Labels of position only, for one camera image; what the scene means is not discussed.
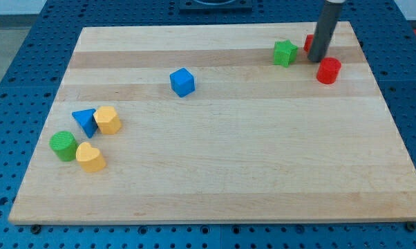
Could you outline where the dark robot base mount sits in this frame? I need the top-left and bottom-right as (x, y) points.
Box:
(177, 0), (254, 12)

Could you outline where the yellow hexagon block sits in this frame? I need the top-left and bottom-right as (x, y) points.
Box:
(93, 106), (122, 135)

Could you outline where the yellow heart block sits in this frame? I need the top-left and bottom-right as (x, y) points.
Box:
(76, 142), (106, 173)

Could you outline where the blue cube block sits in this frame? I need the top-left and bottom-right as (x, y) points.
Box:
(169, 68), (196, 98)

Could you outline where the red cylinder block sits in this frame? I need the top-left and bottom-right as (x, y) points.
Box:
(316, 57), (341, 84)

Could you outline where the green star block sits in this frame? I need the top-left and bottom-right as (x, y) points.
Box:
(273, 40), (298, 68)

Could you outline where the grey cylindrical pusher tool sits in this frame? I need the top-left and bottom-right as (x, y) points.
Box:
(308, 0), (346, 62)

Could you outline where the wooden board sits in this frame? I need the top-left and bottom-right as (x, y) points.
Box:
(8, 21), (416, 225)

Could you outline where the red block behind tool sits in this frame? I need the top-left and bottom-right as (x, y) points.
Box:
(303, 34), (314, 52)

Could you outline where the blue triangle block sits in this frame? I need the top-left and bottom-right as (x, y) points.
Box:
(72, 109), (98, 138)

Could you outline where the green cylinder block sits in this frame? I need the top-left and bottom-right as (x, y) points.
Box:
(49, 131), (78, 162)

